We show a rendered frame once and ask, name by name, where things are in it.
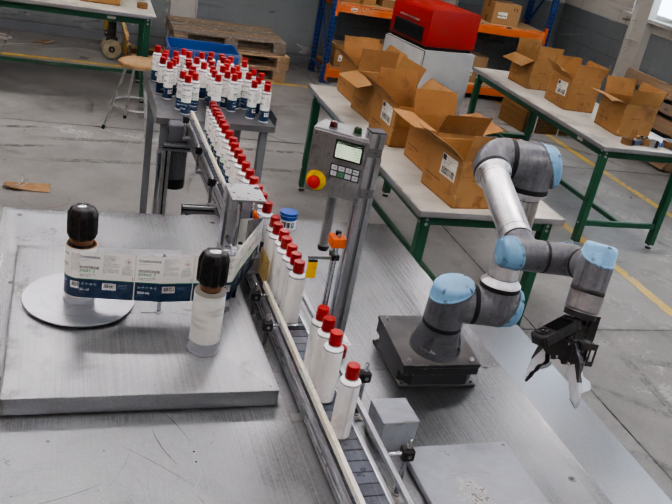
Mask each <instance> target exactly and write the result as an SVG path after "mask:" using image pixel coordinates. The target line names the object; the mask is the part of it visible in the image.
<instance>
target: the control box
mask: <svg viewBox="0 0 672 504"><path fill-rule="evenodd" d="M330 122H331V120H327V119H324V120H323V121H321V122H320V123H318V124H316V125H315V126H314V130H313V136H312V142H311V148H310V153H309V159H308V165H307V171H306V176H305V182H304V189H306V190H310V191H313V192H317V193H320V194H324V195H327V196H331V197H334V198H337V199H341V200H344V201H348V202H351V203H355V204H356V203H357V201H358V198H359V195H360V190H361V189H360V186H361V182H362V177H363V172H364V167H365V162H366V157H367V156H368V151H369V139H368V138H369V137H368V138H367V137H366V136H365V134H366V130H365V129H362V136H355V135H353V131H354V128H355V127H353V126H350V125H346V124H342V123H338V129H337V130H333V129H330V128H329V125H330ZM336 139H341V140H344V141H348V142H352V143H356V144H359V145H363V146H365V148H364V153H363V158H362V163H361V165H357V164H353V163H350V162H346V161H343V160H339V159H335V158H333V154H334V149H335V143H336ZM331 162H332V163H335V164H339V165H343V166H346V167H350V168H353V169H357V170H361V173H360V178H359V183H358V184H357V183H353V182H350V181H346V180H343V179H339V178H336V177H332V176H328V175H329V170H330V165H331ZM311 175H316V176H318V177H319V179H320V185H319V187H318V188H316V189H312V188H310V187H309V186H308V185H307V179H308V177H309V176H311Z"/></svg>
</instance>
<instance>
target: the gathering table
mask: <svg viewBox="0 0 672 504"><path fill-rule="evenodd" d="M144 73H145V74H144V87H145V90H146V93H147V97H148V106H147V118H146V130H145V143H144V155H143V168H142V180H141V193H140V205H139V213H145V214H146V209H147V197H148V185H149V173H150V161H151V150H152V138H153V126H154V120H155V123H157V124H160V126H159V137H158V148H157V149H162V143H163V142H166V135H167V124H168V122H169V120H178V121H182V118H183V116H182V115H180V111H176V110H175V102H176V95H175V97H174V98H172V100H171V101H166V100H163V99H162V95H157V94H155V92H156V83H154V82H151V71H147V70H145V71H144ZM204 101H205V100H198V108H197V113H195V115H196V118H197V120H198V121H205V118H206V110H207V109H208V108H206V104H205V103H204ZM220 111H221V112H223V115H224V116H225V118H224V119H226V120H227V124H229V125H230V128H229V129H230V130H233V132H234V133H233V136H234V137H237V142H238V143H239V142H240V135H241V130H242V131H254V132H259V136H258V143H257V150H256V156H255V163H254V170H255V173H254V176H257V177H259V182H258V184H260V182H261V176H262V169H263V162H264V156H265V149H266V142H267V135H268V133H275V128H276V122H277V118H276V116H275V115H274V112H273V111H272V110H271V109H269V116H268V123H267V124H262V123H259V122H258V116H255V119H254V120H248V119H246V118H245V114H246V111H243V110H240V107H239V110H236V111H235V113H229V112H226V110H223V109H220ZM158 168H159V167H158V165H157V163H156V171H155V182H154V194H153V205H152V214H156V208H157V197H158V186H159V178H158Z"/></svg>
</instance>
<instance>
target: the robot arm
mask: <svg viewBox="0 0 672 504"><path fill-rule="evenodd" d="M473 175H474V178H475V181H476V183H477V184H478V185H479V186H480V187H481V188H482V189H483V192H484V195H485V198H486V201H487V204H488V206H489V209H490V212H491V215H492V218H493V221H494V224H495V227H496V230H497V233H498V235H497V239H496V242H495V246H494V250H493V254H492V258H491V261H490V265H489V269H488V272H487V273H486V274H484V275H482V276H481V278H480V282H479V284H475V283H474V281H473V280H472V279H471V278H469V277H468V276H463V274H458V273H446V274H443V275H440V276H439V277H438V278H436V279H435V281H434V282H433V285H432V287H431V289H430V291H429V297H428V301H427V304H426V307H425V311H424V314H423V317H422V320H421V321H420V322H419V324H418V325H417V327H416V328H415V329H414V330H413V331H412V333H411V336H410V340H409V343H410V346H411V348H412V349H413V350H414V352H415V353H417V354H418V355H419V356H421V357H423V358H425V359H427V360H430V361H433V362H438V363H449V362H452V361H454V360H456V359H457V358H458V357H459V354H460V351H461V329H462V326H463V324H475V325H484V326H493V327H496V328H500V327H512V326H513V325H515V324H516V323H517V322H518V321H519V319H520V318H521V316H522V313H523V310H524V305H525V304H524V301H525V297H524V293H523V291H522V290H521V285H520V284H519V282H518V276H519V273H520V271H528V272H537V273H544V274H552V275H561V276H568V277H571V278H573V279H572V282H571V285H570V289H569V293H568V296H567V299H566V302H565V304H566V305H567V306H565V307H564V310H563V312H565V313H567V314H569V315H567V314H564V315H562V316H561V317H559V318H557V319H555V320H553V321H551V322H549V323H547V324H545V325H543V326H542V327H540V328H538V329H536V330H534V331H532V332H531V340H532V343H534V344H537V345H538V347H537V348H536V350H535V352H534V354H533V355H532V357H531V361H530V363H529V365H528V368H527V371H526V374H525V378H524V381H525V382H527V381H528V380H529V379H530V378H531V377H532V376H533V375H534V373H535V372H537V371H538V370H539V369H545V368H547V367H549V366H550V365H551V364H552V362H551V361H550V360H551V359H559V360H560V361H561V364H567V362H569V363H570V365H569V367H568V368H567V369H566V371H565V372H566V377H567V378H568V380H569V391H570V401H571V403H572V405H573V407H574V408H577V407H578V405H579V402H580V399H581V393H584V392H587V391H589V390H590V389H591V384H590V382H589V381H588V380H587V379H586V378H585V377H584V376H583V372H582V370H583V366H589V367H592V364H593V361H594V358H595V355H596V352H597V349H598V346H599V345H598V344H595V343H594V342H593V341H594V338H595V335H596V332H597V329H598V325H599V322H600V319H601V317H599V316H597V315H598V314H599V313H600V310H601V307H602V304H603V301H604V297H605V294H606V291H607V288H608V285H609V282H610V279H611V276H612V273H613V270H614V269H615V266H616V264H615V263H616V259H617V256H618V250H617V249H616V248H614V247H611V246H608V245H605V244H601V243H598V242H594V241H590V240H588V241H586V242H585V243H584V246H583V247H582V246H580V245H578V244H576V243H573V242H561V243H559V242H551V241H544V240H536V239H535V238H534V236H533V233H532V226H533V223H534V219H535V215H536V212H537V208H538V205H539V201H540V200H542V199H544V198H546V197H547V194H548V190H549V189H554V188H556V187H557V186H558V184H559V183H560V180H561V176H562V159H561V155H560V152H559V151H558V149H557V148H556V147H554V146H552V145H548V144H544V143H542V142H539V143H536V142H530V141H523V140H516V139H511V138H497V139H494V140H491V141H489V142H487V143H486V144H485V145H483V146H482V147H481V148H480V149H479V151H478V152H477V154H476V156H475V158H474V161H473ZM591 350H593V351H595V352H594V355H593V358H592V361H591V362H590V361H588V360H589V356H590V353H591ZM588 351H589V353H588ZM587 353H588V356H587ZM585 361H586V362H585ZM584 362H585V365H584Z"/></svg>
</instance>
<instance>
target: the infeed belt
mask: <svg viewBox="0 0 672 504"><path fill-rule="evenodd" d="M255 275H256V278H257V280H258V282H259V285H260V287H261V290H262V292H263V294H266V293H265V291H264V288H263V282H262V280H261V277H260V275H259V274H255ZM265 299H266V301H267V304H268V306H269V308H270V311H271V313H272V315H273V318H274V320H275V322H276V323H278V321H277V319H276V316H275V314H274V312H273V309H272V307H271V305H270V302H269V300H268V298H267V297H265ZM287 328H288V330H289V332H290V334H291V337H292V339H293V341H294V343H295V346H296V348H297V350H298V352H299V355H300V357H301V359H302V361H303V362H304V356H305V351H306V346H307V341H308V336H309V334H308V332H307V330H306V328H305V326H303V327H287ZM278 329H279V332H280V334H281V336H282V339H283V341H284V344H285V346H286V348H287V351H288V353H289V355H290V358H291V360H292V362H293V365H294V367H295V369H296V372H297V374H298V376H299V379H300V381H301V383H302V386H303V388H304V391H305V393H306V395H307V398H308V400H309V402H310V405H311V407H312V409H313V412H314V414H315V416H316V419H317V421H318V423H319V426H320V428H321V430H322V433H323V435H324V437H325V440H326V442H327V445H328V447H329V449H330V452H331V454H332V456H333V459H334V461H335V463H336V466H337V468H338V470H339V473H340V475H341V477H342V480H343V482H344V484H345V487H346V489H347V492H348V494H349V496H350V499H351V501H352V503H353V504H356V502H355V500H354V497H353V495H352V493H351V490H350V488H349V486H348V483H347V481H346V479H345V476H344V474H343V472H342V469H341V467H340V465H339V462H338V460H337V458H336V456H335V453H334V451H333V449H332V446H331V444H330V442H329V439H328V437H327V435H326V432H325V430H324V428H323V425H322V423H321V421H320V418H319V416H318V414H317V411H316V409H315V407H314V404H313V402H312V400H311V398H310V395H309V393H308V391H307V388H306V386H305V384H304V381H303V379H302V377H301V374H300V372H299V370H298V367H297V365H296V363H295V360H294V358H293V356H292V353H291V351H290V349H289V346H288V344H287V342H286V340H285V337H284V335H283V333H282V330H281V328H280V327H278ZM336 395H337V392H336V390H335V393H334V398H333V402H332V403H331V404H328V405H323V404H322V406H323V408H324V411H325V413H326V415H327V417H328V420H329V422H331V418H332V413H333V409H334V404H335V399H336ZM338 442H339V444H340V447H341V449H342V451H343V453H344V456H345V458H346V460H347V462H348V465H349V467H350V469H351V471H352V474H353V476H354V478H355V480H356V482H357V485H358V487H359V489H360V491H361V494H362V496H363V498H364V500H365V503H366V504H390V503H389V501H388V498H387V496H386V495H385V492H384V490H383V488H382V486H381V484H380V482H379V480H378V478H377V476H376V473H375V472H374V469H373V467H372V465H371V463H370V461H369V459H368V457H367V455H366V453H365V451H364V449H363V446H362V444H361V442H360V440H359V438H358V436H357V434H356V432H355V430H354V428H353V426H352V425H351V429H350V434H349V438H348V439H347V440H345V441H338Z"/></svg>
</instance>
